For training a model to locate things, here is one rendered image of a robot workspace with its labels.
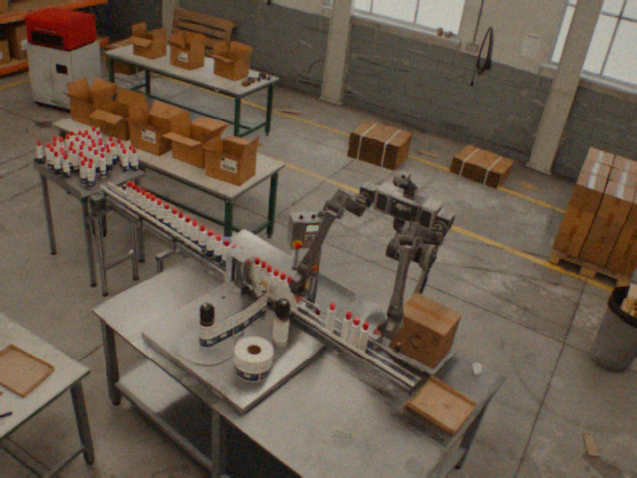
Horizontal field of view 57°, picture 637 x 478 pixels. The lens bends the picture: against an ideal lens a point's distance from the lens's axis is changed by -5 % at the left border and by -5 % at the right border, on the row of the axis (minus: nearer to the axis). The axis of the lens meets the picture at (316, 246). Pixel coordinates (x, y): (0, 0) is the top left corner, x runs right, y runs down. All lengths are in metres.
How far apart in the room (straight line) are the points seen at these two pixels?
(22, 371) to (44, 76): 5.68
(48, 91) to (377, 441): 6.77
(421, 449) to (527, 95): 6.00
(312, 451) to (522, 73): 6.29
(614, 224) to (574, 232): 0.39
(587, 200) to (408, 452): 3.73
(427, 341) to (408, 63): 5.88
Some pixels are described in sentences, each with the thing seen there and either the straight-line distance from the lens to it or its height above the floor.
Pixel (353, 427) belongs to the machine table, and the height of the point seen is 0.83.
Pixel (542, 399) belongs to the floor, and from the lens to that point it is 4.98.
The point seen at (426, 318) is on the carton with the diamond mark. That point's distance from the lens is 3.50.
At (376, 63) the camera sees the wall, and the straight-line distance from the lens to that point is 9.05.
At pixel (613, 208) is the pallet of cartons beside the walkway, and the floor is 0.77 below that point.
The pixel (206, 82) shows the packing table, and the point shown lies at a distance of 7.47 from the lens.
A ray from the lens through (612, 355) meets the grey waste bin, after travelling 5.39.
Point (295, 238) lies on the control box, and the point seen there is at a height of 1.36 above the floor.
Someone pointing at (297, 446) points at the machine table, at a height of 0.83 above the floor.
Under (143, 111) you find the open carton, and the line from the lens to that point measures 5.86.
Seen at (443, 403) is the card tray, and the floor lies 0.83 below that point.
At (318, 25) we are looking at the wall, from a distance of 9.39.
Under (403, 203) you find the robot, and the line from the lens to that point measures 3.75.
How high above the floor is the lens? 3.28
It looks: 34 degrees down
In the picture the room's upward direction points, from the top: 7 degrees clockwise
